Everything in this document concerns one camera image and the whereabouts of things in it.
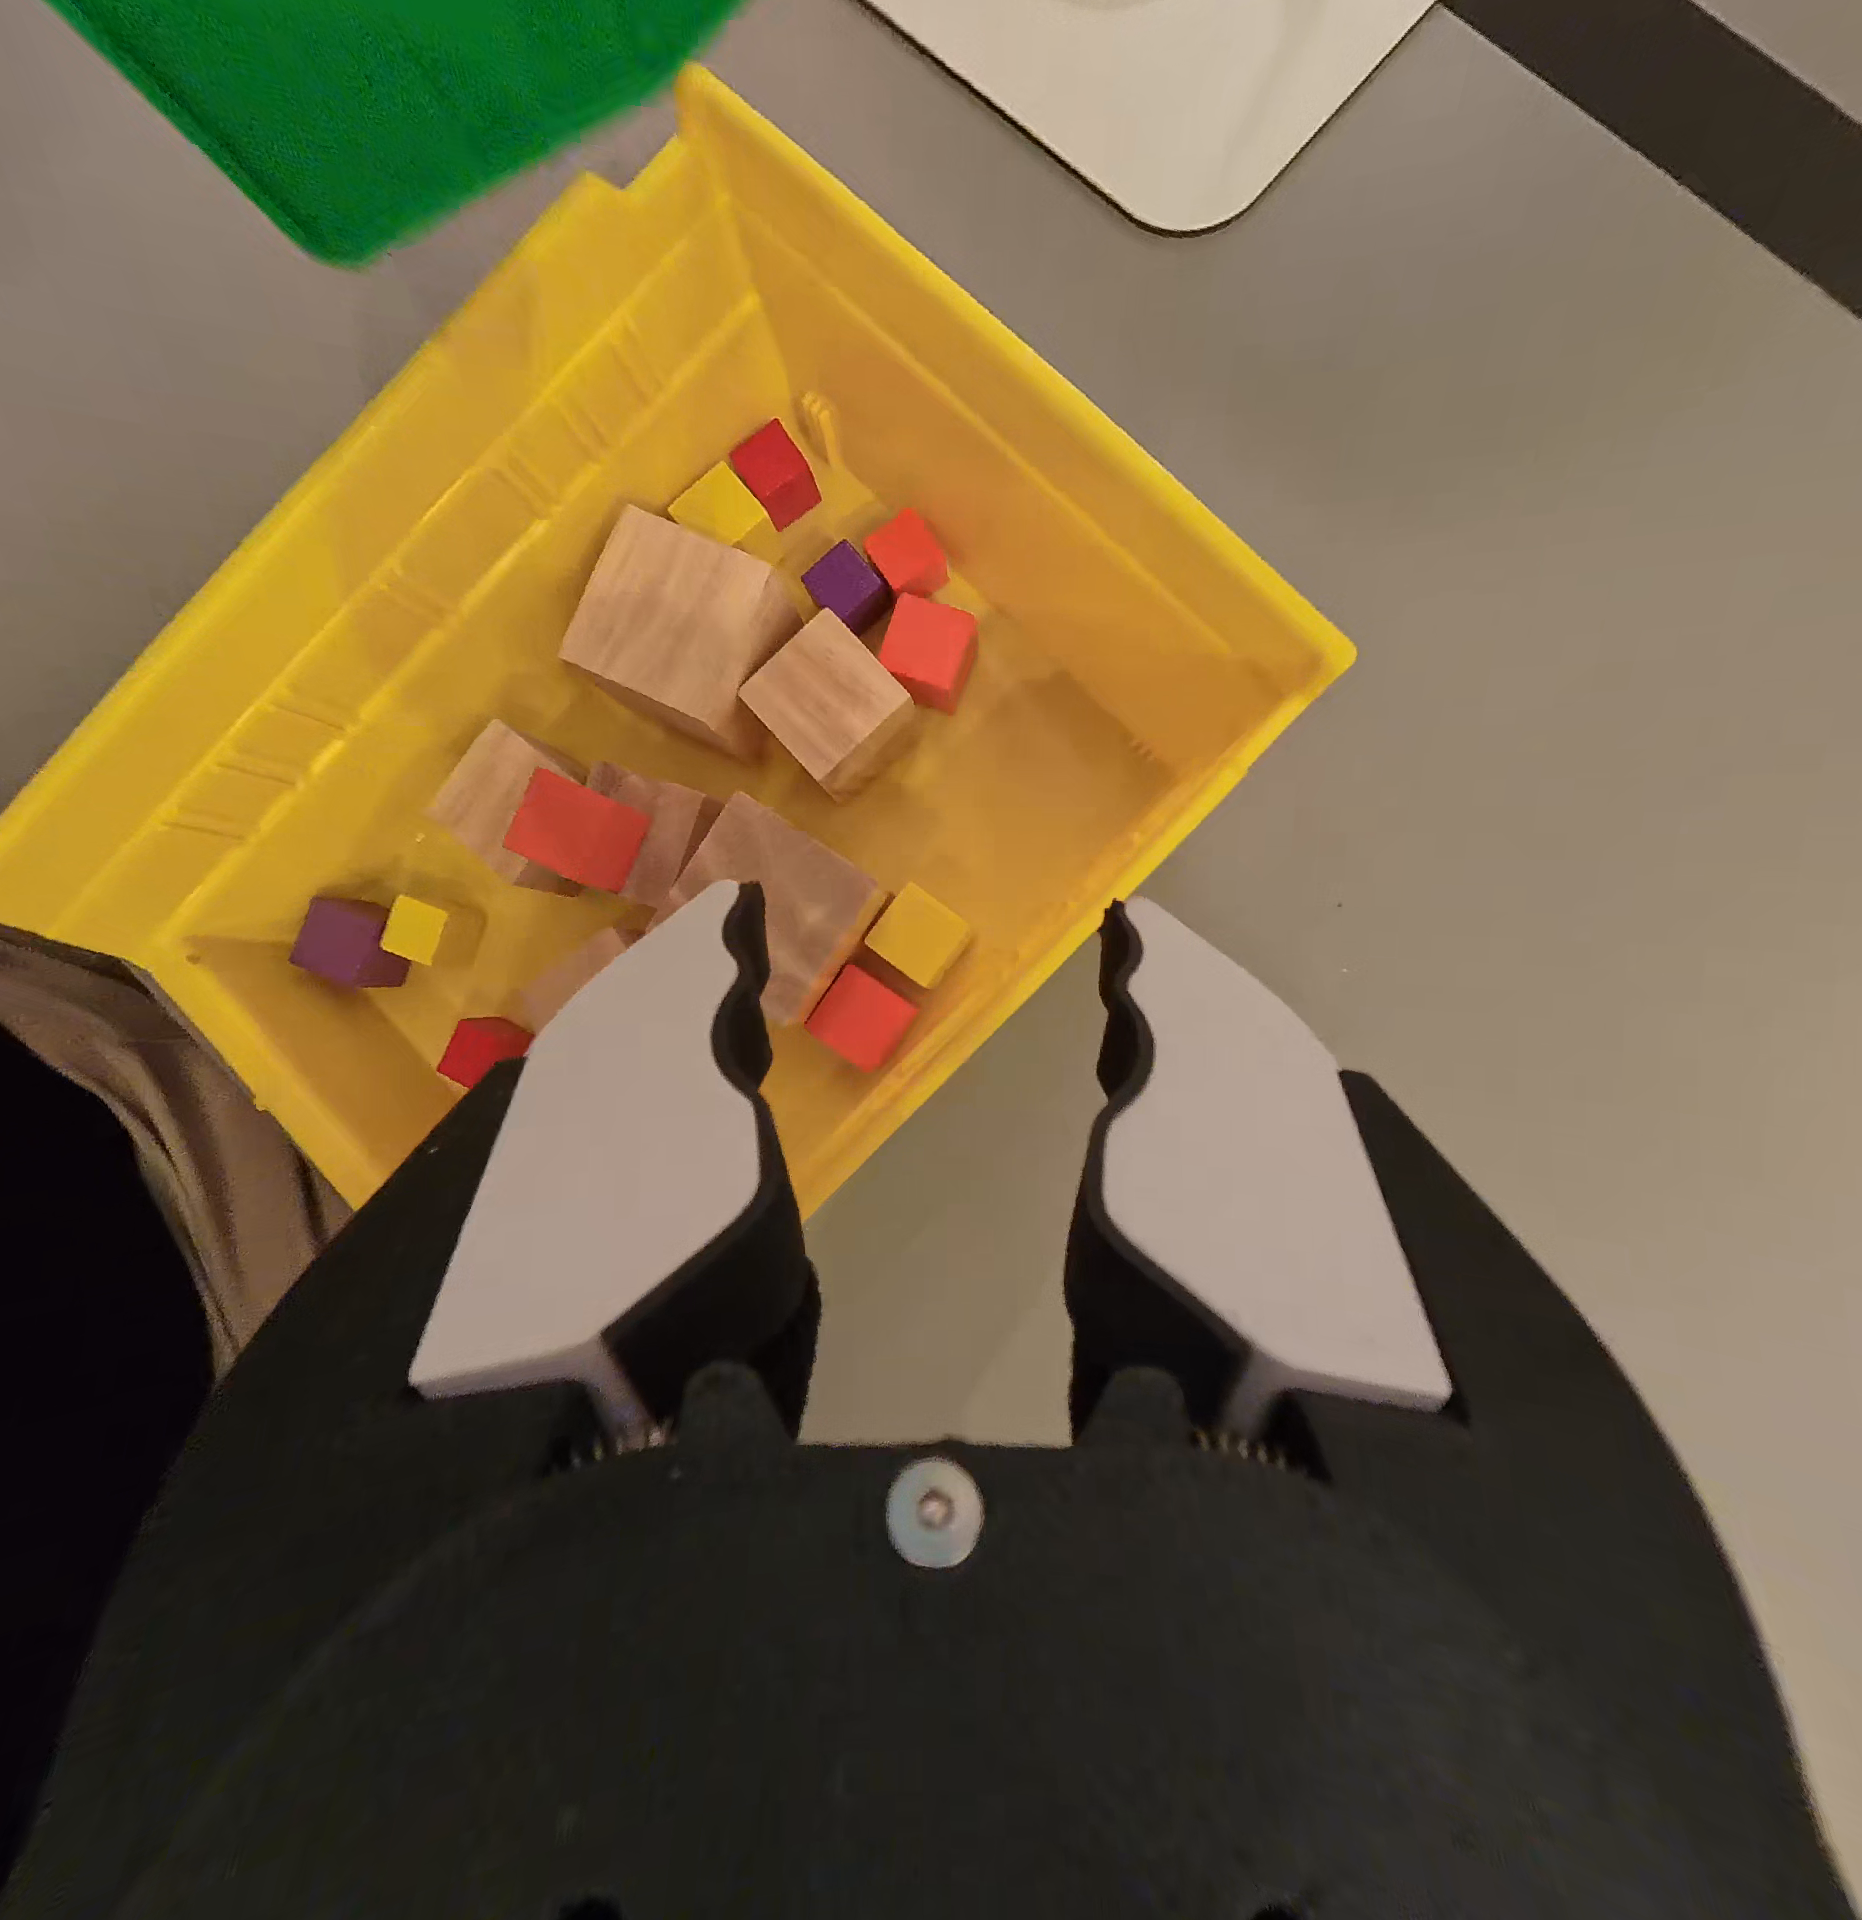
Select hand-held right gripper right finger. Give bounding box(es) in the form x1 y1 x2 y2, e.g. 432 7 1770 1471
1064 896 1458 1428

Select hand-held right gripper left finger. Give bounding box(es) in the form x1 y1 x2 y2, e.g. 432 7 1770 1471
409 878 812 1428

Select pile of wooden cubes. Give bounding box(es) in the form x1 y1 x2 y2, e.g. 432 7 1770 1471
286 416 984 1094

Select yellow plastic box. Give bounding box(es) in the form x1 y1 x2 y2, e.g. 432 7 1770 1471
0 63 1362 1217

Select green plastic box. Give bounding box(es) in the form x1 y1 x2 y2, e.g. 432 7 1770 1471
45 0 748 271

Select person's beige trousers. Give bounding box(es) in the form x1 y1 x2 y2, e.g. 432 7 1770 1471
0 916 356 1361

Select person's dark upper clothing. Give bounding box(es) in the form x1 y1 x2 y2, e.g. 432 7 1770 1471
0 1006 231 1849

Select white board stand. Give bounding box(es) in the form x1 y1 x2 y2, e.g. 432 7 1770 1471
854 0 1437 236

